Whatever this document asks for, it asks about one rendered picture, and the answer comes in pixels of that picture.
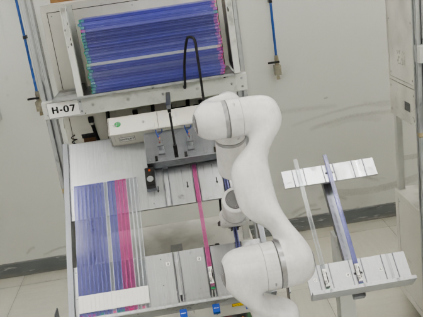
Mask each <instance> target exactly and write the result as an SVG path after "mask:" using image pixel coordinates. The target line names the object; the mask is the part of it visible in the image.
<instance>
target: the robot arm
mask: <svg viewBox="0 0 423 317"><path fill-rule="evenodd" d="M281 114H282V113H281V110H280V108H279V105H278V103H277V102H276V101H275V100H274V99H273V98H271V97H269V96H265V95H254V96H245V97H238V95H236V94H235V93H234V92H231V91H225V92H222V93H220V94H219V95H218V96H215V97H211V98H209V99H206V100H204V101H203V102H201V103H200V104H199V105H198V106H197V107H196V109H195V111H194V113H193V119H192V122H193V128H194V130H195V133H196V134H197V135H198V136H199V137H200V138H203V139H205V140H214V141H215V147H216V153H217V165H218V172H219V174H220V175H221V176H222V177H223V178H224V179H228V180H231V181H232V185H233V187H231V188H230V189H227V190H226V191H225V192H224V194H223V196H222V210H221V212H220V214H219V219H220V221H219V222H218V226H221V227H222V228H230V229H231V231H233V227H235V226H236V227H237V230H239V227H241V226H242V225H248V224H249V222H250V221H253V222H255V223H257V224H259V225H261V226H263V227H265V228H266V229H268V230H269V231H270V233H271V234H272V236H273V240H272V241H268V242H262V243H257V244H253V245H247V246H243V247H239V248H235V249H233V250H231V251H229V252H227V253H226V254H225V255H224V257H223V259H222V261H221V264H220V276H221V278H222V282H223V285H224V286H225V287H226V289H227V291H228V292H229V293H231V295H233V297H234V298H236V299H237V300H238V301H239V302H241V303H242V304H243V305H244V306H246V307H247V308H248V310H249V311H250V312H251V315H252V317H300V313H299V310H298V306H297V305H296V303H295V302H294V301H292V300H290V299H288V298H285V297H282V296H277V295H274V294H270V293H267V292H269V291H274V290H278V289H284V288H288V287H294V286H299V285H301V284H304V283H306V282H307V281H308V280H310V279H311V278H312V276H313V275H314V272H315V266H316V263H315V257H314V254H313V252H312V250H311V248H310V246H309V245H308V243H307V242H306V241H305V239H304V238H303V237H302V236H301V234H300V233H299V232H298V231H297V230H296V228H295V227H294V226H293V225H292V224H291V223H290V221H289V220H288V218H287V217H286V216H285V214H284V212H283V211H282V209H281V207H280V205H279V203H278V200H277V198H276V195H275V192H274V187H273V182H272V179H271V174H270V170H269V164H268V153H269V149H270V147H271V144H272V142H273V140H274V138H275V136H276V135H277V133H278V131H279V129H280V126H281V120H282V116H281ZM245 136H247V137H248V138H249V142H248V144H247V146H246V147H245Z"/></svg>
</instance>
